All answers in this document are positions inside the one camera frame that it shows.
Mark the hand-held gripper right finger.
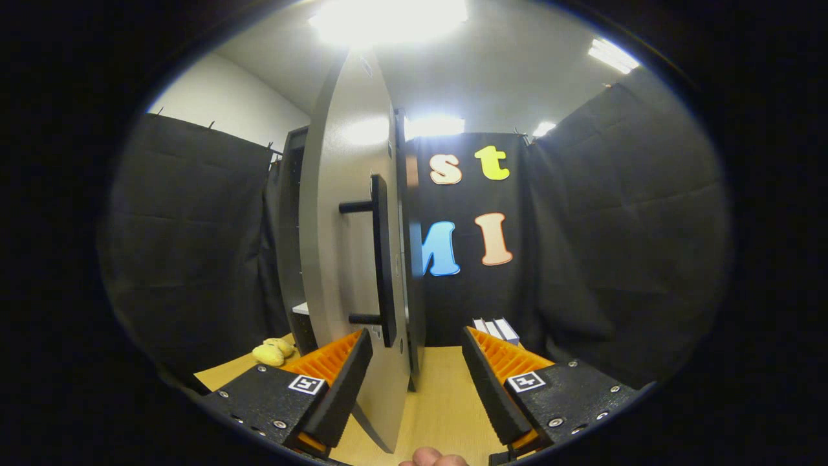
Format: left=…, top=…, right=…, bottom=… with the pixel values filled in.
left=461, top=326, right=657, bottom=457

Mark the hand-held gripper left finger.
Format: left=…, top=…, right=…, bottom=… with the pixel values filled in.
left=197, top=327, right=375, bottom=457

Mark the black door handle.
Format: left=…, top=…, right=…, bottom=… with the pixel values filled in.
left=338, top=173, right=398, bottom=348

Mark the yellow plush toy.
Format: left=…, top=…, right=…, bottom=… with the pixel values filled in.
left=252, top=337, right=298, bottom=368

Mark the black backdrop cloth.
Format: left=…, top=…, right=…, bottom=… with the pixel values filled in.
left=97, top=68, right=735, bottom=389

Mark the long ceiling light strip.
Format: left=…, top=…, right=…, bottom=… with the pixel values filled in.
left=587, top=38, right=641, bottom=74

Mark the large ceiling light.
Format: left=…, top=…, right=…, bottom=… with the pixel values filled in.
left=309, top=0, right=468, bottom=47

